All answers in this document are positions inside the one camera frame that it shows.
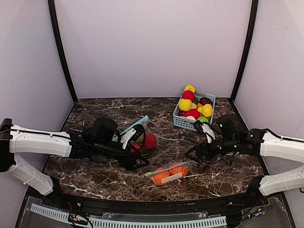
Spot red tomato with stem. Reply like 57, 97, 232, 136
131, 142, 142, 153

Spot orange pumpkin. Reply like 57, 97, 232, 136
169, 165, 188, 178

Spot green pear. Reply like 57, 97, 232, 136
136, 134, 144, 143

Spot orange fruit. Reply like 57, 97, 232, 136
152, 167, 170, 185

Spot red wrinkled fruit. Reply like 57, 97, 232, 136
144, 133, 157, 149

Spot clear zip bag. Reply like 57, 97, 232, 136
112, 115, 158, 153
144, 161, 194, 186

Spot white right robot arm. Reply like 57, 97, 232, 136
185, 114, 304, 198

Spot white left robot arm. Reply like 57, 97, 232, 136
0, 117, 149, 196

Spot green lime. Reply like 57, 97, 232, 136
197, 116, 209, 123

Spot light blue plastic basket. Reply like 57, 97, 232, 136
172, 92, 216, 131

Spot white garlic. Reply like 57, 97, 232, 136
186, 116, 196, 121

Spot red pepper in basket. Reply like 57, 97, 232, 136
183, 109, 200, 119

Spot yellow lemon right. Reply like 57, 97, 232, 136
197, 104, 213, 118

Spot dark maroon fruit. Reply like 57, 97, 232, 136
199, 97, 213, 106

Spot yellow apple front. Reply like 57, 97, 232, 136
178, 98, 192, 112

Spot red apple back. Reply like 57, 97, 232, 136
182, 90, 195, 102

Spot yellow fruit back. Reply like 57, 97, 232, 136
184, 84, 196, 93

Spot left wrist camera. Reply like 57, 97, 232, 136
120, 124, 146, 152

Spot white slotted cable duct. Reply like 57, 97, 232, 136
30, 203, 227, 228

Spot black front table rail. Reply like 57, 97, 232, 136
40, 177, 269, 222

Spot black right frame post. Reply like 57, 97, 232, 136
230, 0, 259, 103

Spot black frame post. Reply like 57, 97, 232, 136
230, 0, 259, 103
47, 0, 78, 104

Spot black left frame post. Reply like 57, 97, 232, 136
47, 0, 78, 104

